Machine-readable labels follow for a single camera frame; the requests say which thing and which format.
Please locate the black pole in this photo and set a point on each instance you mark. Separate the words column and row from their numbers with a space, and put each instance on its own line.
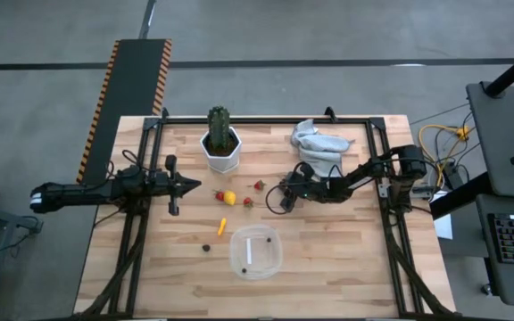
column 513, row 69

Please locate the white paper sheet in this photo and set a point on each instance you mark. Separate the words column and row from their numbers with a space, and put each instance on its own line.
column 443, row 227

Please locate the clear plastic tupperware container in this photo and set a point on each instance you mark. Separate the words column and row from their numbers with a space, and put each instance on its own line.
column 261, row 267

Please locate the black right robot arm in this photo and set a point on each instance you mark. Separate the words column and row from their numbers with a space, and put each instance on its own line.
column 364, row 176

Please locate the black mat with striped edges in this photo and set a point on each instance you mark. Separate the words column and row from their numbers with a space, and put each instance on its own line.
column 134, row 76

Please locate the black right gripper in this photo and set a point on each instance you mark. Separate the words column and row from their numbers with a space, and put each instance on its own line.
column 310, row 189

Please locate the red strawberry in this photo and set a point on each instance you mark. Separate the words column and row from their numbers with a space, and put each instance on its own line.
column 219, row 195
column 248, row 202
column 259, row 185

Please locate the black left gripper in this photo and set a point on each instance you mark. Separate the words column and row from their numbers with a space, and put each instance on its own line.
column 173, row 205

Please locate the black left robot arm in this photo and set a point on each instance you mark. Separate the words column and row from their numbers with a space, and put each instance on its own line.
column 83, row 191

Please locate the green cucumber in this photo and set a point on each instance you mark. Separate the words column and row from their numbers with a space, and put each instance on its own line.
column 219, row 127

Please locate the black frame clamp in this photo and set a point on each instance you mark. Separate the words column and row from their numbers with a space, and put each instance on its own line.
column 329, row 114
column 164, row 114

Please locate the textured blackberry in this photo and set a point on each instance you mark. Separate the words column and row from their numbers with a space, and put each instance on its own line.
column 206, row 248

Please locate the yellow chili pepper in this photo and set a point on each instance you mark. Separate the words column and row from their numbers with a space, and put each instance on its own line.
column 222, row 226

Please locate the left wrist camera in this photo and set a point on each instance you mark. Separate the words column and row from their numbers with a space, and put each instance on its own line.
column 159, row 183

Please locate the yellow lemon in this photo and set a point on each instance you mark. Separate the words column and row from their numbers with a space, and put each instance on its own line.
column 229, row 198

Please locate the black aluminium rig frame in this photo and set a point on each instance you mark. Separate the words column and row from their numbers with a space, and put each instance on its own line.
column 261, row 120

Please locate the gray cloth towel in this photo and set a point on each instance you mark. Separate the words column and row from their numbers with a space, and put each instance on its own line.
column 319, row 147

